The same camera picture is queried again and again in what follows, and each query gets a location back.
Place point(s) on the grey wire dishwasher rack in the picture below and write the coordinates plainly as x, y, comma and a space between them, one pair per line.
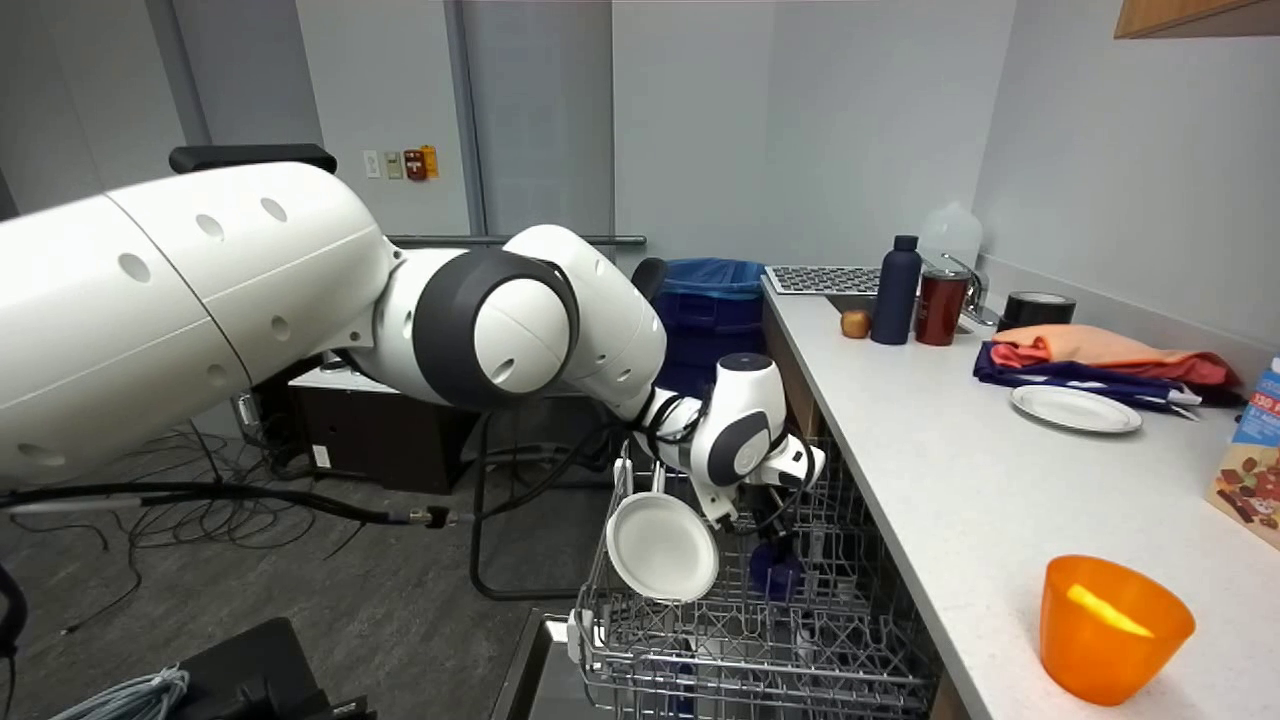
796, 625

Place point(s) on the orange cloth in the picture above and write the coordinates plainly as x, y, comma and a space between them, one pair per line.
1103, 351

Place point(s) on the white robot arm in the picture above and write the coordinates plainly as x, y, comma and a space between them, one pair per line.
135, 308

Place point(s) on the dark blue cloth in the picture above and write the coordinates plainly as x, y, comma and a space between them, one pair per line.
1124, 391

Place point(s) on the orange plastic cup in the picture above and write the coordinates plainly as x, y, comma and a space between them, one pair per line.
1105, 629

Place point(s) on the white small plate on counter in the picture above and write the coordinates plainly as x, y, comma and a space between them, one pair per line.
1075, 411

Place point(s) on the colourful cardboard box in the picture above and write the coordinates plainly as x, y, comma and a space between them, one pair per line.
1250, 474

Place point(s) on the blue recycling bin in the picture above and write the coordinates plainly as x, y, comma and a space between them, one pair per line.
710, 308

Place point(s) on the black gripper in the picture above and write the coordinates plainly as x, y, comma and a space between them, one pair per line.
726, 469

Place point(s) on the red apple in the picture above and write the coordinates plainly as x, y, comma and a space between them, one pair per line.
857, 324

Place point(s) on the navy blue water bottle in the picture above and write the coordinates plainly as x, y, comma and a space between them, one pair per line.
899, 293

